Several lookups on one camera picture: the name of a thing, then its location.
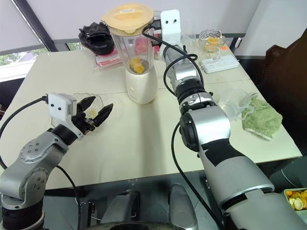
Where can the clear plastic blender jar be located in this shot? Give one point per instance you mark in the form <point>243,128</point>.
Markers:
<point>124,48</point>

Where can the dark rounded shape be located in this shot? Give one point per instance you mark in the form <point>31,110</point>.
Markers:
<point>182,206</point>
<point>122,208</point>

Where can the pale orange segment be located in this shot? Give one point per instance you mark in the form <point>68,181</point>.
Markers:
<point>92,112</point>

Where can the black window frame bar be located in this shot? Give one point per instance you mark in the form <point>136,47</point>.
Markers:
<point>33,24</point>

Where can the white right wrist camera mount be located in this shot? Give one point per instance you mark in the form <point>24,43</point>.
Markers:
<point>170,31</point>

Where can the black spiky object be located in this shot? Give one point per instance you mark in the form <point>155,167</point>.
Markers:
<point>96,45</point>

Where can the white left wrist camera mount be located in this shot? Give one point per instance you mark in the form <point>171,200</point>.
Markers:
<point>58,106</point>

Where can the green towel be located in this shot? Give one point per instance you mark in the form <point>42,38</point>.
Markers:
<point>261,119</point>

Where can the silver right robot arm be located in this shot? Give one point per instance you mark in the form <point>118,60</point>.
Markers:
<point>208,124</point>

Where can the black bracket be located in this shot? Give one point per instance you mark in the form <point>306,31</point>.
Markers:
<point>86,213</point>

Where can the cream yellow blender lid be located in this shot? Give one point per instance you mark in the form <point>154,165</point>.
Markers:
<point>127,16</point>

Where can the black chair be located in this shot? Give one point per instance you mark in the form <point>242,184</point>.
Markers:
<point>287,83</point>

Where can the green bin with orange peels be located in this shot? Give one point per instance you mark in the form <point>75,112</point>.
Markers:
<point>297,203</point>

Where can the cream white blender base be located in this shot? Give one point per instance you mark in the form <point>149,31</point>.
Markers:
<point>141,88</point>

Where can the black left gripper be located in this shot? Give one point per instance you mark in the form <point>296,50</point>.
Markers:
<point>82,122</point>

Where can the clear plastic measuring cup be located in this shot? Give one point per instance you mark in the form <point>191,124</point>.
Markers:
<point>230,100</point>

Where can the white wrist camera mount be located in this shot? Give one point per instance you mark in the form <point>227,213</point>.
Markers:
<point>170,31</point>
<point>58,106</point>

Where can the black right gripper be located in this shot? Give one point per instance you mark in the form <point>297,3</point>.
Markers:
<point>157,15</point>

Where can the red packet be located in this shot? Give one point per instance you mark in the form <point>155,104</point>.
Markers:
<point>157,51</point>

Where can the white power strip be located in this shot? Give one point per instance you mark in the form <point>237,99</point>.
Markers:
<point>220,64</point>

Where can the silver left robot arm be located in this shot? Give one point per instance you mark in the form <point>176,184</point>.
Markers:
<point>36,163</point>

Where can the clear zip bag with red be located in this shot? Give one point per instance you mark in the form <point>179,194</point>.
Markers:
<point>108,61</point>

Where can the clear glass bowl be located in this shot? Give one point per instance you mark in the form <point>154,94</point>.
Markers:
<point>208,34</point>

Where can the orange pieces heap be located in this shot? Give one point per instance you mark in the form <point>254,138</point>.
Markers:
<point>212,42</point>

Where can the orange segment clump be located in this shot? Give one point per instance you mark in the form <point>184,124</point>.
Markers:
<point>135,64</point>

